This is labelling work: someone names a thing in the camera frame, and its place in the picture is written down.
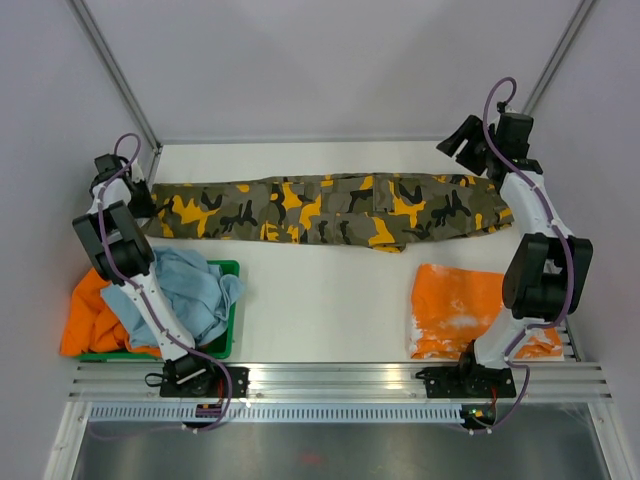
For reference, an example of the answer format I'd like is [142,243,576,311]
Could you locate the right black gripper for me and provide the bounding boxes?
[438,114,502,177]

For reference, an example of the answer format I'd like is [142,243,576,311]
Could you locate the camouflage trousers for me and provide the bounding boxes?
[144,173,514,253]

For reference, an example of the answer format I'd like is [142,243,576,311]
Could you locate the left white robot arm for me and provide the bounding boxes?
[72,153,225,398]

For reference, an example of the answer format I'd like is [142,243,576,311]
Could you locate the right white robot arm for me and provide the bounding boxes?
[416,112,593,399]

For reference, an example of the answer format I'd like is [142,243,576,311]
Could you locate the folded orange trousers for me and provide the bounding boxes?
[408,263,565,360]

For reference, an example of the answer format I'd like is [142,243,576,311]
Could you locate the light blue garment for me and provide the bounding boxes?
[101,247,244,358]

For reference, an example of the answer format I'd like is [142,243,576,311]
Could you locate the orange garment in bin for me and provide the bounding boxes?
[59,268,161,358]

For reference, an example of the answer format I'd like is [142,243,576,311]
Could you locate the green plastic bin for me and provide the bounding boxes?
[60,248,244,361]

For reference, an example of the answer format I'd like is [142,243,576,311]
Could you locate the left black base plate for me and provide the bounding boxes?
[145,354,250,399]

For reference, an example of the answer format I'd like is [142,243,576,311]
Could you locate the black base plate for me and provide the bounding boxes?
[145,354,250,399]
[415,364,517,399]

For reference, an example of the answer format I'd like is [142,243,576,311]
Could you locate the white slotted cable duct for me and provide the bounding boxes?
[89,402,463,424]

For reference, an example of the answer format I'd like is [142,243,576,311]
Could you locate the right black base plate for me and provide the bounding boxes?
[415,364,517,399]

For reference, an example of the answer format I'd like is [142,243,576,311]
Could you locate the aluminium rail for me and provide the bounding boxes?
[67,362,612,404]

